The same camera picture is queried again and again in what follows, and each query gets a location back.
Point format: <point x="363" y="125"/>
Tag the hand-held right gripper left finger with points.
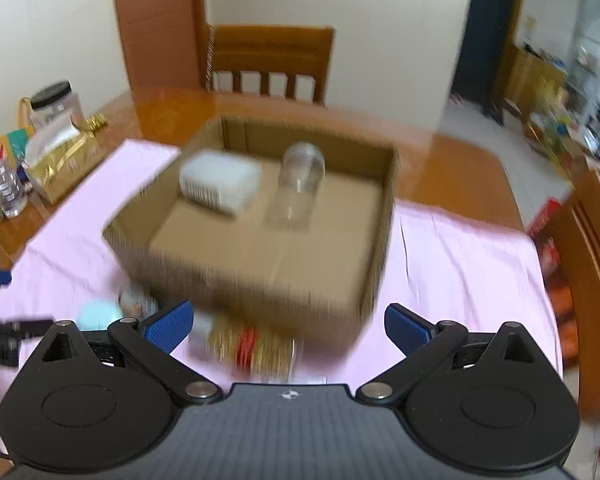
<point x="170" y="329"/>

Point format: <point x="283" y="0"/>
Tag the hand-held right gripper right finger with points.
<point x="404" y="327"/>

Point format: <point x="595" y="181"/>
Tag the grey rubber monster toy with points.
<point x="137" y="302"/>

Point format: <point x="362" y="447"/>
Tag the teal egg toy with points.
<point x="97" y="316"/>

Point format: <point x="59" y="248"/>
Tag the gold packet with red label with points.
<point x="260" y="355"/>

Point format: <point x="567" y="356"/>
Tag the brown cardboard box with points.
<point x="280" y="270"/>

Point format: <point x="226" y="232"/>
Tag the pink cloth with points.
<point x="454" y="270"/>

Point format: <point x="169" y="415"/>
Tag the clear plastic water bottle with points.
<point x="0" y="175"/>

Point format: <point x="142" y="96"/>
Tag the teal carton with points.
<point x="15" y="142"/>

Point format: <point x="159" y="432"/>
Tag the gold tissue packet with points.
<point x="65" y="160"/>

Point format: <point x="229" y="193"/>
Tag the white plastic bottle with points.
<point x="220" y="180"/>

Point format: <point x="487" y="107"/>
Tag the red cardboard box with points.
<point x="547" y="220"/>

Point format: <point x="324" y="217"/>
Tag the clear jar with black lid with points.
<point x="55" y="105"/>

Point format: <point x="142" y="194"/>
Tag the gold ribbon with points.
<point x="97" y="122"/>

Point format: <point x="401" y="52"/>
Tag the pile of household clutter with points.
<point x="564" y="135"/>

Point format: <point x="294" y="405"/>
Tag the wooden cabinet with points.
<point x="529" y="70"/>

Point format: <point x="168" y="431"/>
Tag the brown wooden door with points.
<point x="155" y="25"/>

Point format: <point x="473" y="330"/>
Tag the wooden chair with slatted back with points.
<point x="270" y="42"/>

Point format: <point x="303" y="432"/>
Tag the dark door with wooden frame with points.
<point x="484" y="35"/>

